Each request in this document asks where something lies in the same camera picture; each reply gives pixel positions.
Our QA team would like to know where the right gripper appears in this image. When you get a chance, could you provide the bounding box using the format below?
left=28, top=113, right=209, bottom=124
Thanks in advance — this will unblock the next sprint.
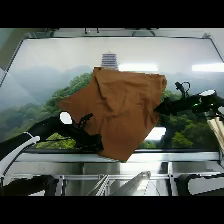
left=153, top=99, right=175, bottom=117

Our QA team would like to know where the brown T-shirt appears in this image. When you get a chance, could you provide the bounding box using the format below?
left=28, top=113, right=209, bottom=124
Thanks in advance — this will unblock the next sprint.
left=57, top=66, right=168, bottom=163

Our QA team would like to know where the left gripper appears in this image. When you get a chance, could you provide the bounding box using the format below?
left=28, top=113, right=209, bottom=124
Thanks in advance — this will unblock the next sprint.
left=78, top=127, right=104, bottom=152

